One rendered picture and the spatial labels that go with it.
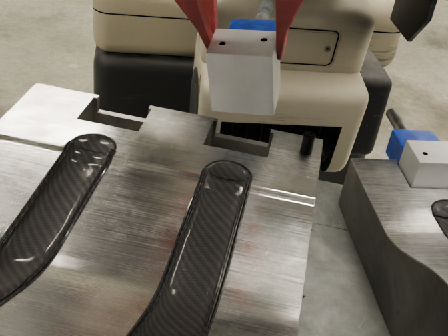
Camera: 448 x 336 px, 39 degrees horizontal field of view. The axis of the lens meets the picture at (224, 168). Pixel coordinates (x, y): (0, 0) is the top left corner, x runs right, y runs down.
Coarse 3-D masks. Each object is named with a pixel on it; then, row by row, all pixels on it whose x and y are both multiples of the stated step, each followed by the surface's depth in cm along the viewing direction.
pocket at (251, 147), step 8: (216, 128) 55; (208, 136) 53; (216, 136) 55; (224, 136) 55; (232, 136) 55; (272, 136) 54; (208, 144) 54; (216, 144) 55; (224, 144) 55; (232, 144) 55; (240, 144) 55; (248, 144) 55; (256, 144) 55; (264, 144) 55; (248, 152) 55; (256, 152) 55; (264, 152) 55
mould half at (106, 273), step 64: (0, 128) 50; (64, 128) 51; (192, 128) 53; (0, 192) 44; (128, 192) 46; (192, 192) 46; (256, 192) 47; (64, 256) 40; (128, 256) 41; (256, 256) 42; (0, 320) 31; (64, 320) 33; (128, 320) 34; (256, 320) 37
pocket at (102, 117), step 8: (88, 104) 54; (96, 104) 56; (88, 112) 55; (96, 112) 56; (104, 112) 56; (112, 112) 56; (88, 120) 55; (96, 120) 57; (104, 120) 56; (112, 120) 56; (120, 120) 56; (128, 120) 56; (136, 120) 56; (144, 120) 56; (128, 128) 56; (136, 128) 56
